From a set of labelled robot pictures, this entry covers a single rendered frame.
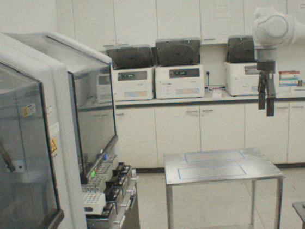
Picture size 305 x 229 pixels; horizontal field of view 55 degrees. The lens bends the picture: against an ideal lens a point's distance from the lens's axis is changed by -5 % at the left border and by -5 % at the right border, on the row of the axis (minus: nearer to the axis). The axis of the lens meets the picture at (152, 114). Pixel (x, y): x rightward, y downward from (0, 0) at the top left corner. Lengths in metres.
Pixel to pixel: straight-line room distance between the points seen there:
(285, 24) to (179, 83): 2.51
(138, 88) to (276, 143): 1.73
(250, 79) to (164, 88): 0.97
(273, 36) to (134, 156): 2.88
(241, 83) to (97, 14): 1.89
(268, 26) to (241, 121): 2.61
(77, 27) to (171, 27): 1.17
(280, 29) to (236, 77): 2.48
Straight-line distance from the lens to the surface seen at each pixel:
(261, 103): 1.38
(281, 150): 3.82
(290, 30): 1.09
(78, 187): 1.22
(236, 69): 3.56
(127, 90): 3.54
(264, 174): 1.65
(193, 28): 3.75
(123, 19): 3.82
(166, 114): 3.53
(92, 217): 1.34
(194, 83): 3.48
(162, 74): 3.51
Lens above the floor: 1.46
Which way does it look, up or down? 12 degrees down
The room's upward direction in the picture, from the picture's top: 4 degrees counter-clockwise
